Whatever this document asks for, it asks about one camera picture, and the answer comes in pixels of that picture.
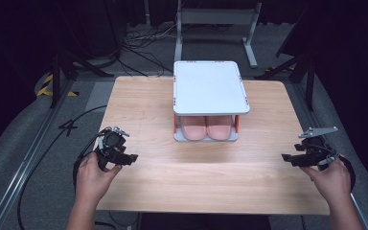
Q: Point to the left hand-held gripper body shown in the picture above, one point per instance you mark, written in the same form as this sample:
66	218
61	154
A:
111	142

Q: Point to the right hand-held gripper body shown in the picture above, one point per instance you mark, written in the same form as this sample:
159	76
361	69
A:
314	153

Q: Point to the pink slipper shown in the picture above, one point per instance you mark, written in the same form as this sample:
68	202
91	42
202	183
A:
193	127
219	127

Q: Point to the white two-tier shoe rack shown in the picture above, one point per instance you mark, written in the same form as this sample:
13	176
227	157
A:
209	87

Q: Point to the person's right hand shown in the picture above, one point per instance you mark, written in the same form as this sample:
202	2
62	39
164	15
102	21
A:
333	180

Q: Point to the person's left hand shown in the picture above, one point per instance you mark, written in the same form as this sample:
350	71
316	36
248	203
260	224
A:
92	183

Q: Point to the black tape cross mark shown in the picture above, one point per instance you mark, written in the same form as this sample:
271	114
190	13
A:
68	127

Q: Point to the black metal stand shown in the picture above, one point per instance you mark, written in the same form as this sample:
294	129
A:
310	83
56	80

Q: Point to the yellow black striped tape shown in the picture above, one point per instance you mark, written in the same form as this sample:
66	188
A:
44	92

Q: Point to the grey metal stand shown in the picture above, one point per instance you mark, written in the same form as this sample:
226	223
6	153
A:
215	16

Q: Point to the metal floor rail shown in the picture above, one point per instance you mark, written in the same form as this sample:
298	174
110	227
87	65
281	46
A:
310	108
22	166

